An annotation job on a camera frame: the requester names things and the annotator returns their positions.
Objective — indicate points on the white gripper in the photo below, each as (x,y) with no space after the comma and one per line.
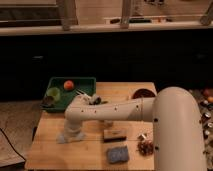
(71,130)

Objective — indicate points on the dark small cup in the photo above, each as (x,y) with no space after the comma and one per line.
(48,101)

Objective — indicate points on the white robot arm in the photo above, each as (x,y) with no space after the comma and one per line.
(177,125)

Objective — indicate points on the orange ball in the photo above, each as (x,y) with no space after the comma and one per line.
(68,85)

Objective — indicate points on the light green cup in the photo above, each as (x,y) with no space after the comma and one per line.
(54,92)

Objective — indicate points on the dark red bowl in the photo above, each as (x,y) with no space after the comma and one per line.
(143,93)

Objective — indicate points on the green plastic tray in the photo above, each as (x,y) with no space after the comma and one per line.
(86,84)

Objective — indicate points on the wooden block eraser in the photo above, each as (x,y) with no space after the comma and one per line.
(114,135)

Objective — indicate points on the brown pinecone clutter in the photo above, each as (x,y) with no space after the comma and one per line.
(145,145)

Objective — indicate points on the blue sponge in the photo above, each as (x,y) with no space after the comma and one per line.
(117,154)

